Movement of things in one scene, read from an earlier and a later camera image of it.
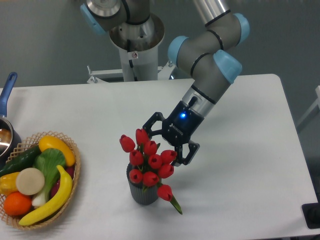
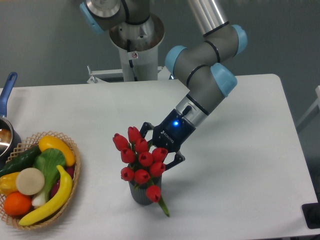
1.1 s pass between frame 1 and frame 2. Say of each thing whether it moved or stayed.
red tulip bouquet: moved
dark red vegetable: stayed
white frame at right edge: stayed
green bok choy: stayed
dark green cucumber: stayed
